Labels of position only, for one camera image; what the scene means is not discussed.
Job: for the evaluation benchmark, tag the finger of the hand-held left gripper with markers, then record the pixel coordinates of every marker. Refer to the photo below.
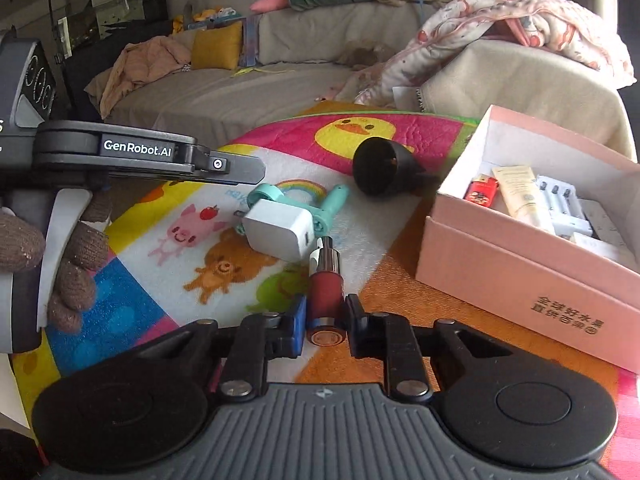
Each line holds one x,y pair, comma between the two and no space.
145,152

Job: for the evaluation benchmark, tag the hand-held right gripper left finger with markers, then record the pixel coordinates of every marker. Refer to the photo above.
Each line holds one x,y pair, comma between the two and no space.
300,325

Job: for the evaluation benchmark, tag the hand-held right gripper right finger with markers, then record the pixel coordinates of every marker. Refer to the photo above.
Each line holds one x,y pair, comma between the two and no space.
356,330

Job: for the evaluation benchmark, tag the red metal cylinder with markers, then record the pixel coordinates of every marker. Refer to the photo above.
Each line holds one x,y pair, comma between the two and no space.
325,290

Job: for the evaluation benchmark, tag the pink cardboard box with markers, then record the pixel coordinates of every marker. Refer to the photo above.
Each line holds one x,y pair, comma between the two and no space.
475,270

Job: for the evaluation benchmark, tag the cream cosmetic tube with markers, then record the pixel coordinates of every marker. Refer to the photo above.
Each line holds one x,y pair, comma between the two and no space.
522,195

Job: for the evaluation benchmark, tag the white battery charger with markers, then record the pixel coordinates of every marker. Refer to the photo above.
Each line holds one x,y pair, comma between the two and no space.
565,205

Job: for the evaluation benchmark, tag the small white packaging box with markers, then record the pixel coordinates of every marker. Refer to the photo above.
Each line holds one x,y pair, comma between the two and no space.
592,246

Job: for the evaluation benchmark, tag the person's left hand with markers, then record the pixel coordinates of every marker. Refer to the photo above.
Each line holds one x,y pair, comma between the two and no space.
85,252

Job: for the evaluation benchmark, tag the black cabinet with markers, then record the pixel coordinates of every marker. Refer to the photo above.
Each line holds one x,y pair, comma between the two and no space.
85,85

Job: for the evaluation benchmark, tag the colourful cartoon play mat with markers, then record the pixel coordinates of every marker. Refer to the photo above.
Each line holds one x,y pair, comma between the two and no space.
380,270

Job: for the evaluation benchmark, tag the peach crumpled cloth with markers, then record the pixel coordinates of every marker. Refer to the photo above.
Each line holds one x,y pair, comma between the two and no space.
140,65

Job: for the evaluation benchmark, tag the white power adapter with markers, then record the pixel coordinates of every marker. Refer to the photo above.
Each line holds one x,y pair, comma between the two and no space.
275,230

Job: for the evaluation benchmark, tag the beige covered sofa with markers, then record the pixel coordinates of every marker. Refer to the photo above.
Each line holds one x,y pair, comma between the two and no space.
225,95

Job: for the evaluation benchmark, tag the glass tank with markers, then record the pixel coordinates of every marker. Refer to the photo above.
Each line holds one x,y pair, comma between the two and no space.
100,15

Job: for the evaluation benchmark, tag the yellow cushion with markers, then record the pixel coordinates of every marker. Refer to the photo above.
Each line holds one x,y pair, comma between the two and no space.
215,47

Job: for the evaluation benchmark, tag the small yellow toys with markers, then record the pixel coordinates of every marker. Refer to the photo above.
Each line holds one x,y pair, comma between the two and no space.
205,17

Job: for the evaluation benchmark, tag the blue patterned cloth strip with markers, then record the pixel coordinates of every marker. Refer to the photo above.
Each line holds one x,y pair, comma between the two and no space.
250,40

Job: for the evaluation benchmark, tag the black funnel-shaped nozzle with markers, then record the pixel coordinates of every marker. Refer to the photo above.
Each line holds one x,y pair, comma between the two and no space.
375,165

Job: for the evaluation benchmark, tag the pink plush toy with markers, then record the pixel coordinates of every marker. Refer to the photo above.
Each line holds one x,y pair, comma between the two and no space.
267,5

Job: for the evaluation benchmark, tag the floral pink white blanket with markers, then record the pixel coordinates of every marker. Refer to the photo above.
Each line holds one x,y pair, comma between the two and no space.
500,10

